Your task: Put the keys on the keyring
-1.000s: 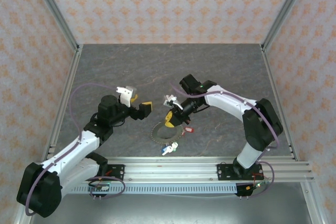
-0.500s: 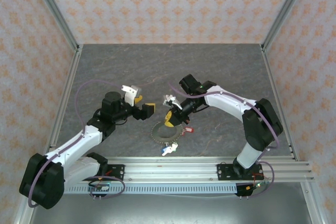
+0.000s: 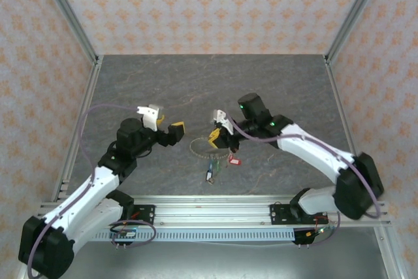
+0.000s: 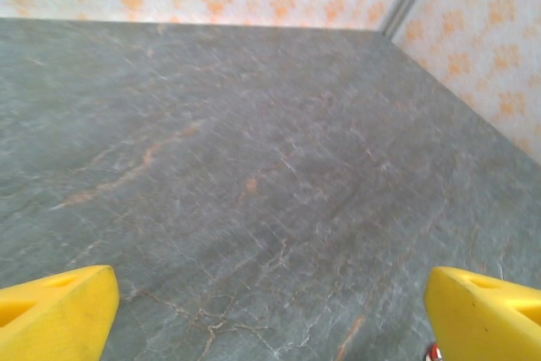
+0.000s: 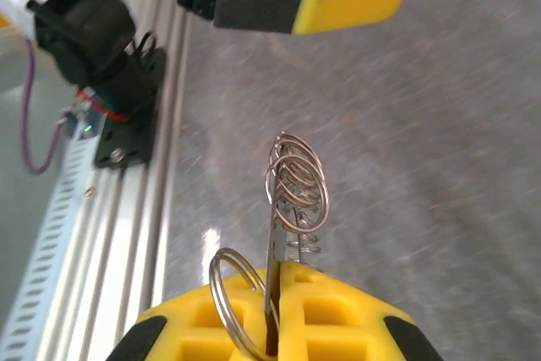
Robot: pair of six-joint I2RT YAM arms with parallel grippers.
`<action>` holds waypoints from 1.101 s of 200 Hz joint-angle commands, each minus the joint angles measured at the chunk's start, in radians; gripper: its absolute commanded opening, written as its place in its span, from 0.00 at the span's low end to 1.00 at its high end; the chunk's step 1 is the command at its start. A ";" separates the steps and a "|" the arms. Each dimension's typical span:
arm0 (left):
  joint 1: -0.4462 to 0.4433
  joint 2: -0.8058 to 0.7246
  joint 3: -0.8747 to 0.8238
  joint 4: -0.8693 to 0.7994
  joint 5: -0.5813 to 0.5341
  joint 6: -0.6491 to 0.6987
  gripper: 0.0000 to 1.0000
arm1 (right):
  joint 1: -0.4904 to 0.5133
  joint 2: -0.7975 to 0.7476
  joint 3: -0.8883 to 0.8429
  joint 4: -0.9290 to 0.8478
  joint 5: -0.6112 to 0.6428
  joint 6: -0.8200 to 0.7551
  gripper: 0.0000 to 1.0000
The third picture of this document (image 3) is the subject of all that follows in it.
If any left base circuit board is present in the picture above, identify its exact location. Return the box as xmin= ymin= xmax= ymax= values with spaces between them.
xmin=110 ymin=229 xmax=137 ymax=240

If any base circuit board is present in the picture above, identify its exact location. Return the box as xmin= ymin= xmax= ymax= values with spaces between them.
xmin=110 ymin=229 xmax=137 ymax=240
xmin=305 ymin=225 xmax=334 ymax=238

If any grey metal base sheet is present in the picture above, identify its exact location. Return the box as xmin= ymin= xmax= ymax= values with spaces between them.
xmin=19 ymin=241 xmax=402 ymax=279

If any right base circuit board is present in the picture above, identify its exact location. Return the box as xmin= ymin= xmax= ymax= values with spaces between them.
xmin=305 ymin=225 xmax=334 ymax=238

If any aluminium left side rail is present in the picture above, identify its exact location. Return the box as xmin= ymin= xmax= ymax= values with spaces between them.
xmin=52 ymin=56 xmax=104 ymax=201

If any aluminium front mounting rail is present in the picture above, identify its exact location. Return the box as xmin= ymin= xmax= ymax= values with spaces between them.
xmin=35 ymin=193 xmax=393 ymax=228

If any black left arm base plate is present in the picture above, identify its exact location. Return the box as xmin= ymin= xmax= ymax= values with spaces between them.
xmin=120 ymin=205 xmax=156 ymax=227

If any aluminium right side rail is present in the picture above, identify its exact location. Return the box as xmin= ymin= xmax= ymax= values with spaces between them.
xmin=324 ymin=56 xmax=373 ymax=201

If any grey slotted cable duct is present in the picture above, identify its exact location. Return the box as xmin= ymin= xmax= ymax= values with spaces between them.
xmin=91 ymin=229 xmax=297 ymax=243

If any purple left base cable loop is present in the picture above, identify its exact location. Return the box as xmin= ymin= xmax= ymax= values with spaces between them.
xmin=109 ymin=220 xmax=157 ymax=250

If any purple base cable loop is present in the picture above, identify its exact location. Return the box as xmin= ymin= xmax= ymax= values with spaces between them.
xmin=293 ymin=212 xmax=342 ymax=248
xmin=109 ymin=220 xmax=157 ymax=250

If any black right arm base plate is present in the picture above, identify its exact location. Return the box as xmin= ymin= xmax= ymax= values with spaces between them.
xmin=269 ymin=203 xmax=328 ymax=227

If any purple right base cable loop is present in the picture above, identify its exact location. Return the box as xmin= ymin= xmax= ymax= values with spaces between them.
xmin=293 ymin=212 xmax=342 ymax=248

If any aluminium left corner post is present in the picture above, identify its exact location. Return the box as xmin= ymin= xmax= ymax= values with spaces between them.
xmin=34 ymin=0 xmax=101 ymax=64

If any aluminium corner post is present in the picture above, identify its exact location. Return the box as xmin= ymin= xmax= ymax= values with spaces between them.
xmin=34 ymin=0 xmax=101 ymax=64
xmin=325 ymin=0 xmax=389 ymax=63

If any aluminium right corner post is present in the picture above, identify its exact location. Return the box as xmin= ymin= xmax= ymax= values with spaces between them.
xmin=325 ymin=0 xmax=389 ymax=63

